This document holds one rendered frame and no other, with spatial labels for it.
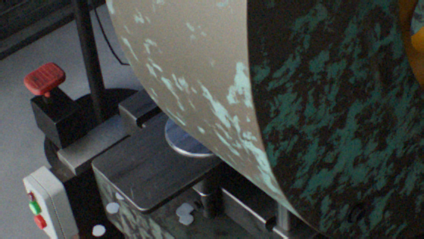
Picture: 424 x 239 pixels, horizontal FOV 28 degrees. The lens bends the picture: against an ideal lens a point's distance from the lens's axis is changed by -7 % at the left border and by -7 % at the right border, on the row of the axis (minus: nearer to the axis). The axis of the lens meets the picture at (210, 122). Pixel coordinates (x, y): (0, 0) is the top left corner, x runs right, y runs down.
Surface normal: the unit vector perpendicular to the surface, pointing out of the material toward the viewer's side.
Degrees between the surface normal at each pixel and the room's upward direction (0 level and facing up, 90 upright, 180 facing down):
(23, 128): 0
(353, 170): 90
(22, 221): 0
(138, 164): 0
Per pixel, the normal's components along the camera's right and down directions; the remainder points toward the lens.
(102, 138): -0.10, -0.73
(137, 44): -0.75, 0.58
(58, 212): 0.64, 0.47
